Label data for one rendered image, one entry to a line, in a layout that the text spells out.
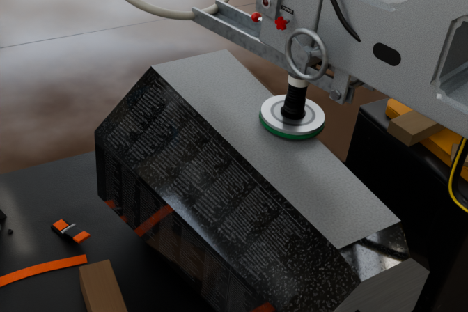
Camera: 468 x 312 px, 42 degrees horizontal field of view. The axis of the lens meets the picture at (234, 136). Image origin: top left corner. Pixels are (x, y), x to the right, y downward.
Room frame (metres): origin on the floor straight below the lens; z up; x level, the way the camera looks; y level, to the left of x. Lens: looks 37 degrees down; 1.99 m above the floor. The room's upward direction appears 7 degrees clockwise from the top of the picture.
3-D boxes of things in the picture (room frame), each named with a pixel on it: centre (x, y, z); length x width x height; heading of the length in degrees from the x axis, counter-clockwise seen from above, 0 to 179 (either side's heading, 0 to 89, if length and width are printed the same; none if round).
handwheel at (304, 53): (1.51, -0.19, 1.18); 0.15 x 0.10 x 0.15; 48
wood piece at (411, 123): (1.76, -0.63, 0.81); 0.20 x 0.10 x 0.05; 131
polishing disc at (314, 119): (1.68, -0.18, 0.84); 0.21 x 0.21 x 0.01
